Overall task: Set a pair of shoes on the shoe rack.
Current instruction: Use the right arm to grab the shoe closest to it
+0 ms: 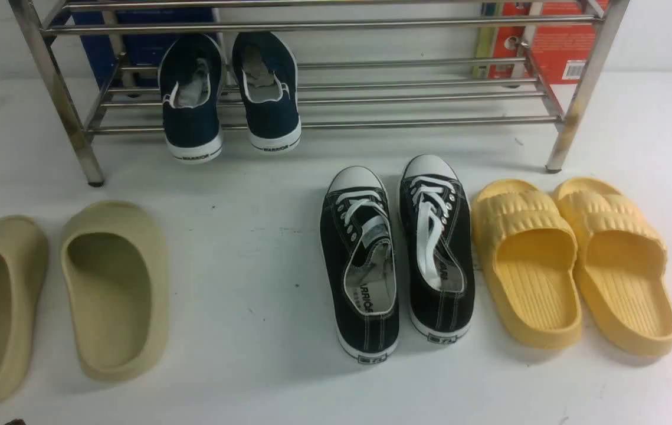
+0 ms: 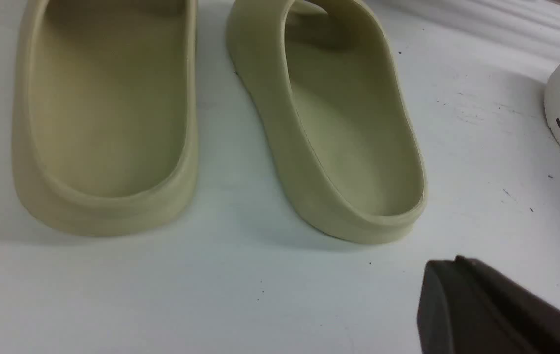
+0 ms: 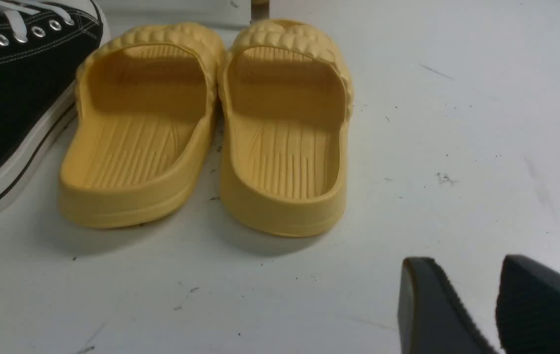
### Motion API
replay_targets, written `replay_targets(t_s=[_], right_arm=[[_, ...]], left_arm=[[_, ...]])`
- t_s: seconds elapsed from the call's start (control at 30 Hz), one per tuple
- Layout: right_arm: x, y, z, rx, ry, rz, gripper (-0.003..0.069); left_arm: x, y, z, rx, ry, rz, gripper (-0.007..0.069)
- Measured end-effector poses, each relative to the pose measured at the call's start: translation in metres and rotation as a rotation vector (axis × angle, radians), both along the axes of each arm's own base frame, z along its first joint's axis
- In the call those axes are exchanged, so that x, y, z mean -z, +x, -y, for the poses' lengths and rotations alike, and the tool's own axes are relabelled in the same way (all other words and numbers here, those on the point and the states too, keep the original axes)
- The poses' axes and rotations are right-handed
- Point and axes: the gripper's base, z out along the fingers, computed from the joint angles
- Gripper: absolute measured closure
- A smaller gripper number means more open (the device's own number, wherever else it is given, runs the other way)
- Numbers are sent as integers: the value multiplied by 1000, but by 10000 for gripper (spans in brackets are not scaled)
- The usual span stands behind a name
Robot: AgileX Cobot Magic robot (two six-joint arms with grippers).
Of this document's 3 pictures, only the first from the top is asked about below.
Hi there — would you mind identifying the right yellow slide sandal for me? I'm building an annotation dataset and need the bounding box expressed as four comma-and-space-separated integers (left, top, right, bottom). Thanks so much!
552, 177, 672, 358

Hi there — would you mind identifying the yellow slide sandal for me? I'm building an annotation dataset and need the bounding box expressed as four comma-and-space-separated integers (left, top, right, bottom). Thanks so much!
471, 179, 583, 349
552, 177, 672, 358

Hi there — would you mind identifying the left yellow slide sandal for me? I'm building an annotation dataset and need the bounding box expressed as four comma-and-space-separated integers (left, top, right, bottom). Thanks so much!
471, 179, 583, 349

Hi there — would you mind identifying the navy canvas sneaker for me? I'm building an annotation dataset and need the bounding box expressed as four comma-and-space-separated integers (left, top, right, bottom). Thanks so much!
158, 33, 226, 165
231, 31, 301, 155

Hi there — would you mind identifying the right navy canvas sneaker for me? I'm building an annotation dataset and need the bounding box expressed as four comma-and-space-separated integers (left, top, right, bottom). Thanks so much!
231, 31, 301, 155

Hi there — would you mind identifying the blue box behind rack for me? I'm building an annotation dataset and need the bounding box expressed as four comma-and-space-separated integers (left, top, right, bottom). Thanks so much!
71, 7, 215, 88

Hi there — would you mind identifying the left navy canvas sneaker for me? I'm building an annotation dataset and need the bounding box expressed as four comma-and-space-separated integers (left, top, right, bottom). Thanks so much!
158, 33, 226, 165

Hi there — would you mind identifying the stainless steel shoe rack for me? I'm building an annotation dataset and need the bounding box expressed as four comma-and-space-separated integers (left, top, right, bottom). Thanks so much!
9, 1, 630, 187

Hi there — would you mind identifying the right beige foam slide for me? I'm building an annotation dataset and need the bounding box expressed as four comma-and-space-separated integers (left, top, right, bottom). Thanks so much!
60, 201, 169, 382

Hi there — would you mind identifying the black canvas sneaker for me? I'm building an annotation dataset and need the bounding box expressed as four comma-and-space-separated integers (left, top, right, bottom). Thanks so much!
319, 166, 399, 365
398, 154, 476, 345

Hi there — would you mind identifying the red box behind rack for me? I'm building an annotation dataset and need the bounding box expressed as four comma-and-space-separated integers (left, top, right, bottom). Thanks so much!
476, 1, 595, 84

